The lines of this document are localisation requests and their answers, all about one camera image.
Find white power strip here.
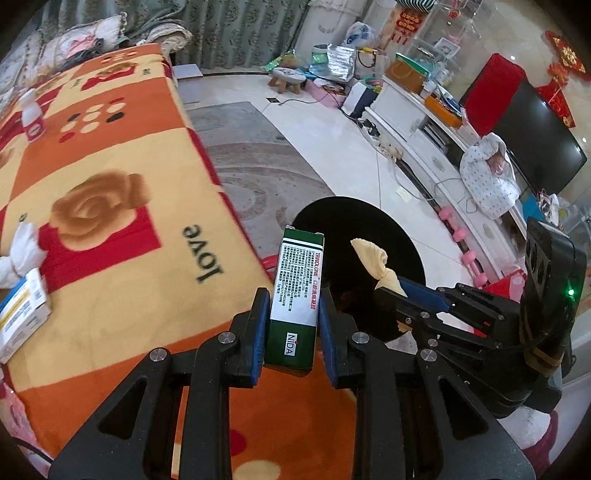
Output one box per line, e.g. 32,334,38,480
362,122,402,160

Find white plastic bag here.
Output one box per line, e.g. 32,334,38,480
344,23,378,49

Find green and orange box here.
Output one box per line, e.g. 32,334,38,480
385,53,433,96

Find green patterned curtain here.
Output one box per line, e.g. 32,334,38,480
46,0,310,75

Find silver foil bag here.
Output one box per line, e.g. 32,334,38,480
309,44,356,84

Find red wall ornament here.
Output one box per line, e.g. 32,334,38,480
545,30,588,80
538,85,576,128

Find yellow tissue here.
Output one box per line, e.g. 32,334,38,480
351,237,409,298

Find white television cabinet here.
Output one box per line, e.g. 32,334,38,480
364,76,528,283

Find white and blue medicine box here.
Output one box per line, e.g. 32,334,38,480
0,268,51,365

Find red orange printed blanket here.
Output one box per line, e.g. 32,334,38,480
0,44,358,480

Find pink dumbbell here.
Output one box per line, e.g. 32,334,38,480
462,251,488,288
438,208,468,243

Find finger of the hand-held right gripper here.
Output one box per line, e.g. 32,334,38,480
396,276,458,313
374,288,462,339

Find white tote bag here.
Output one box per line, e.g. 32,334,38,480
355,46,391,80

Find red hanging ornament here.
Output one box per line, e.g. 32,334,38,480
394,9,426,45

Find crumpled white tissue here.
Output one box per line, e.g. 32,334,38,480
0,222,48,289

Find white bottle with pink label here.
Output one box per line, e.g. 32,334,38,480
21,89,46,141

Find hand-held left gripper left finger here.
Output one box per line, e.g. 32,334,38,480
48,287,273,480

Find green and white box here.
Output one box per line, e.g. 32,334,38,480
263,225,327,377

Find black flat television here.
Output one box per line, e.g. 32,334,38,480
492,80,590,197

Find white dotted bag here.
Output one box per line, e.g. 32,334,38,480
459,133,520,220

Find pink cloth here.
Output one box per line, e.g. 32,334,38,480
0,383,29,445

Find black round trash bin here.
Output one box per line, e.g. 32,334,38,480
293,196,428,343

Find small wooden stool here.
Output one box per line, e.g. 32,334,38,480
270,67,305,96

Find white and dark appliance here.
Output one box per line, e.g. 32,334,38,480
344,85,380,119

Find grey patterned rug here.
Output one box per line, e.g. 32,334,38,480
179,102,339,260

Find red cloth cover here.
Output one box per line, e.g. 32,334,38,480
459,53,527,137

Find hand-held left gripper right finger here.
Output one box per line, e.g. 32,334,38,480
318,288,539,480

